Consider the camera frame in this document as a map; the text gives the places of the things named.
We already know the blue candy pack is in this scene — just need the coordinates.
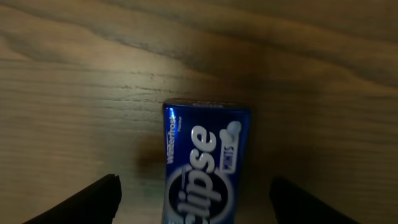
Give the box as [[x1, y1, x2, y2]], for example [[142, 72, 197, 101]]
[[161, 98, 252, 224]]

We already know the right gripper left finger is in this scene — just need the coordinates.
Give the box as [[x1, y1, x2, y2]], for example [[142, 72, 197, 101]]
[[21, 174, 123, 224]]

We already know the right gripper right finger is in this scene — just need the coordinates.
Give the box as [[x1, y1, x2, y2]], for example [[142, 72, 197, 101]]
[[269, 177, 361, 224]]

